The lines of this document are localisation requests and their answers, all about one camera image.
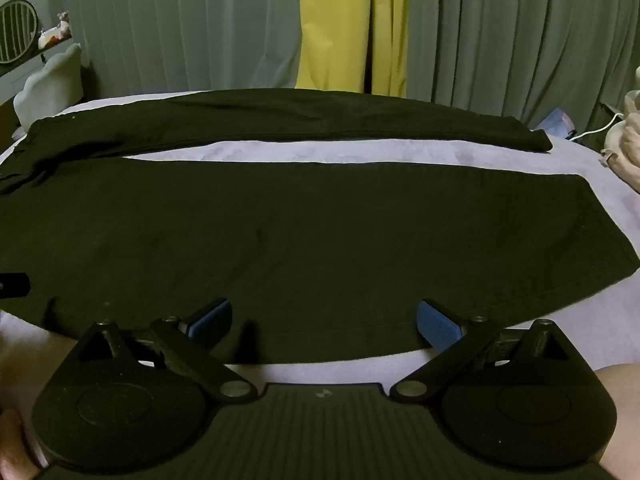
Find blue and pink packet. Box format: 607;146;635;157
541;109;577;139

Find yellow curtain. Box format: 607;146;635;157
295;0;412;99

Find cream plush bundle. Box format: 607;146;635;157
599;66;640;189

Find person's left knee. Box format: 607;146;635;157
0;406;42;480

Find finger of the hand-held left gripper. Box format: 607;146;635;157
0;272;30;297

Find lavender bed sheet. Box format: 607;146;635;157
0;91;640;411

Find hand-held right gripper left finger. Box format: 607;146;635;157
75;297;252;404

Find white cable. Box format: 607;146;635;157
570;111;624;142

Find person's right knee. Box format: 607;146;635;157
593;364;640;480

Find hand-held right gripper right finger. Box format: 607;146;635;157
389;299;574;402

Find black pants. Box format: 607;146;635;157
0;88;640;366

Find round table mirror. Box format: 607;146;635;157
0;0;41;65

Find person's knee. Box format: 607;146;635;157
593;364;640;480
0;406;42;480

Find small toy figurine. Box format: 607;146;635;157
39;10;74;51

